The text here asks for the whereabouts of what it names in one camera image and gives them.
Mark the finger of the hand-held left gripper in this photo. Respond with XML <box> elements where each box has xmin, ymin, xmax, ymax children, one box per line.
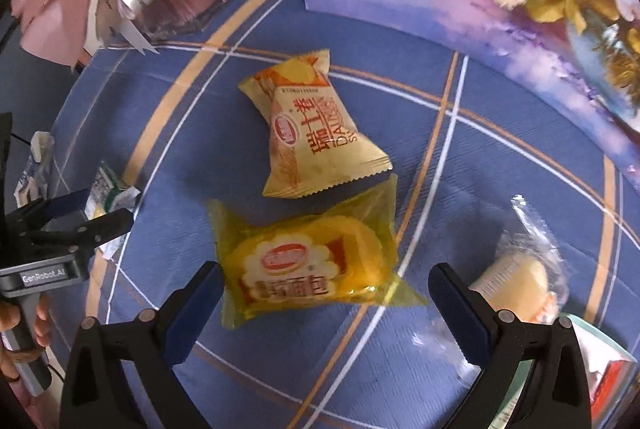
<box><xmin>29</xmin><ymin>208</ymin><xmax>137</xmax><ymax>255</ymax></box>
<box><xmin>7</xmin><ymin>189</ymin><xmax>92</xmax><ymax>236</ymax></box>

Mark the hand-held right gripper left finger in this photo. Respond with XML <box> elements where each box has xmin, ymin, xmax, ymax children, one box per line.
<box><xmin>60</xmin><ymin>260</ymin><xmax>226</xmax><ymax>429</ymax></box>

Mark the cream orange cake packet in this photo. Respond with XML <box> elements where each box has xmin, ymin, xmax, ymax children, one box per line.
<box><xmin>237</xmin><ymin>48</ymin><xmax>394</xmax><ymax>200</ymax></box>

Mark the red orange snack packet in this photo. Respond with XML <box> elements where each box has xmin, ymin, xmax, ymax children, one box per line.
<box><xmin>589</xmin><ymin>353</ymin><xmax>637</xmax><ymax>421</ymax></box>

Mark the clear wrapped bun packet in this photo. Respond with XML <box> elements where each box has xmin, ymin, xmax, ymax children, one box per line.
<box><xmin>412</xmin><ymin>194</ymin><xmax>572</xmax><ymax>386</ymax></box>

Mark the small white green packet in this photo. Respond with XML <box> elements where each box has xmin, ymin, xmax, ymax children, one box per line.
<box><xmin>84</xmin><ymin>160</ymin><xmax>142</xmax><ymax>256</ymax></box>

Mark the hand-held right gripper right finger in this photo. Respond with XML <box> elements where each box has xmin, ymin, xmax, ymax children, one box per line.
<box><xmin>429</xmin><ymin>262</ymin><xmax>594</xmax><ymax>429</ymax></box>

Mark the person's left hand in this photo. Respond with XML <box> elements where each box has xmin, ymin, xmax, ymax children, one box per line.
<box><xmin>0</xmin><ymin>293</ymin><xmax>53</xmax><ymax>383</ymax></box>

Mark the small white blue packet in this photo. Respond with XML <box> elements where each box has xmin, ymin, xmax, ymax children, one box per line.
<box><xmin>14</xmin><ymin>130</ymin><xmax>57</xmax><ymax>206</ymax></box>

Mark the yellow bread packet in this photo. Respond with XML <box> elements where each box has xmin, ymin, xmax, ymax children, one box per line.
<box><xmin>207</xmin><ymin>173</ymin><xmax>429</xmax><ymax>331</ymax></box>

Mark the white foam tray green rim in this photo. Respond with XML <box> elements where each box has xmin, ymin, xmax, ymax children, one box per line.
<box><xmin>562</xmin><ymin>313</ymin><xmax>640</xmax><ymax>429</ymax></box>

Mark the blue plaid tablecloth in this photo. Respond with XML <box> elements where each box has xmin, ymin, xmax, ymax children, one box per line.
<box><xmin>47</xmin><ymin>0</ymin><xmax>640</xmax><ymax>429</ymax></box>

